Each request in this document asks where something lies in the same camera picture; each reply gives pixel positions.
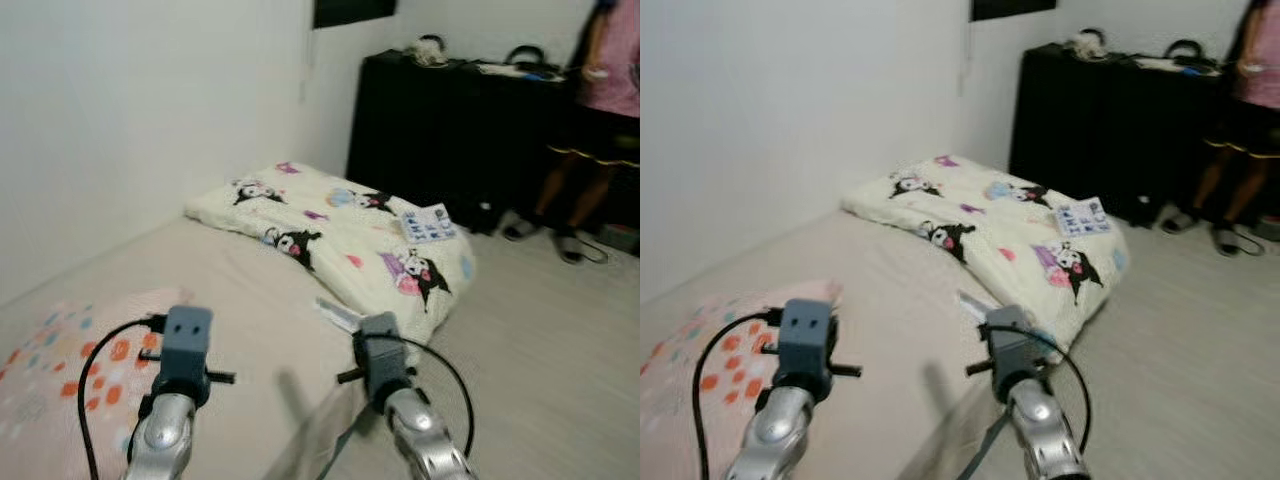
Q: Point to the black wall picture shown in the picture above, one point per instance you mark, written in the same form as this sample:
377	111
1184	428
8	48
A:
1012	9
355	12

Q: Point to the person in pink shirt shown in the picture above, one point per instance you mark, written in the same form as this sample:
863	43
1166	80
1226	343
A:
1265	70
610	70

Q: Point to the black cabinet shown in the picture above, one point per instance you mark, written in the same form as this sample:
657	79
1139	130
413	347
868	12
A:
1100	130
450	140

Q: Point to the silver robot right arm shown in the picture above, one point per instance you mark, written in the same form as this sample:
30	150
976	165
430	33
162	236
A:
425	440
1045	435

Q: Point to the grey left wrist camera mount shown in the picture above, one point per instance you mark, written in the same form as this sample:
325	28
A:
806	335
187	340

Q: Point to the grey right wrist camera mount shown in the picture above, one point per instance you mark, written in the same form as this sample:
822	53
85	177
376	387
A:
1013	340
383	350

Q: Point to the pink pillow with orange spots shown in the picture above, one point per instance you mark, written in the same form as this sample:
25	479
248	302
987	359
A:
60	400
700	420

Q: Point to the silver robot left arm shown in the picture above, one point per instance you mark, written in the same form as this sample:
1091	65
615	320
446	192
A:
770	440
160	440

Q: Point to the beige mattress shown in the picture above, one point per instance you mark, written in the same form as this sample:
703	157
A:
900	330
250	330

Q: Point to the white and blue flat item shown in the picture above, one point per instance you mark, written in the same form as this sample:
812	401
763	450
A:
1180	66
520	71

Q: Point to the white booklet with blue print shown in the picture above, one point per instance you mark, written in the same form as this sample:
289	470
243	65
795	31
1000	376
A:
428	224
1083	217

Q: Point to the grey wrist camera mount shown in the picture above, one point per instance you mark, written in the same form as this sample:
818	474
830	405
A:
806	335
187	340
1013	340
383	350

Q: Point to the small grey box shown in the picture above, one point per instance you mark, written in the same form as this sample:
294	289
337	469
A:
622	238
1266	228

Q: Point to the cream cartoon print quilt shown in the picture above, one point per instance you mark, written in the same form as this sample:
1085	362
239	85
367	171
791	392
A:
990	230
330	240

